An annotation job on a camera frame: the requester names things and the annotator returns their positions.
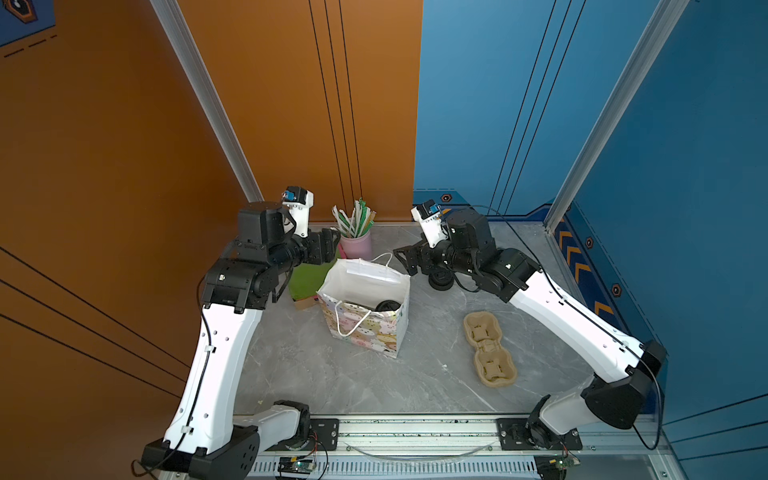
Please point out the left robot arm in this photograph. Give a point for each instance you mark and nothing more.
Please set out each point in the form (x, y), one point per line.
(203, 441)

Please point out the green napkin stack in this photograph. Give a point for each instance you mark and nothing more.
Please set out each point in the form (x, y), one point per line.
(307, 279)

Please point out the right green circuit board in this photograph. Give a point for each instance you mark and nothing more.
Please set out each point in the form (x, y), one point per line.
(564, 463)

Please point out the cartoon paper gift bag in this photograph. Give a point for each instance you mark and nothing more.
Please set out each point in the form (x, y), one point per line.
(348, 297)

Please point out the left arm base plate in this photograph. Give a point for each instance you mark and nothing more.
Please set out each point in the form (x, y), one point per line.
(325, 430)

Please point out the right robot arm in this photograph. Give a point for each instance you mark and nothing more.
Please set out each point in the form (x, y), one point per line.
(625, 370)

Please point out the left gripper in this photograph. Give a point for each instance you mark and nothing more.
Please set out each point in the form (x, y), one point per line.
(321, 248)

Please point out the pink straw holder cup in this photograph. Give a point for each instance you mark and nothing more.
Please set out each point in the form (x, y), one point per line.
(358, 247)

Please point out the pulp cup carrier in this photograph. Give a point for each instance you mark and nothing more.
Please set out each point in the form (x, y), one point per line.
(493, 362)

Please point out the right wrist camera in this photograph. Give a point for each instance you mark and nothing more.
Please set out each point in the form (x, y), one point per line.
(429, 216)

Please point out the black cup lid stack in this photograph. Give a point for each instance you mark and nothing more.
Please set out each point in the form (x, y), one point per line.
(441, 279)

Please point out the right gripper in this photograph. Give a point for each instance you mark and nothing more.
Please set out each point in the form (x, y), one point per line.
(423, 251)

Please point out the green circuit board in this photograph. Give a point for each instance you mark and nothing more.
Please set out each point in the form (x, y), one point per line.
(296, 468)
(564, 463)

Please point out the left green circuit board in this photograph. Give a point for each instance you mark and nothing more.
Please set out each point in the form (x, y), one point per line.
(296, 468)

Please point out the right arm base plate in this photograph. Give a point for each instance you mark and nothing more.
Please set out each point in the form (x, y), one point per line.
(515, 434)

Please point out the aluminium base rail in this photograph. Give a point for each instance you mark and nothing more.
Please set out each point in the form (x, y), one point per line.
(466, 446)

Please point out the bundle of wrapped straws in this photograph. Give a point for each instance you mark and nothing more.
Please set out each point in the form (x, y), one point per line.
(358, 222)

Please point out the cardboard napkin box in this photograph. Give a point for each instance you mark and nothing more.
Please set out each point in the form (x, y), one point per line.
(306, 303)

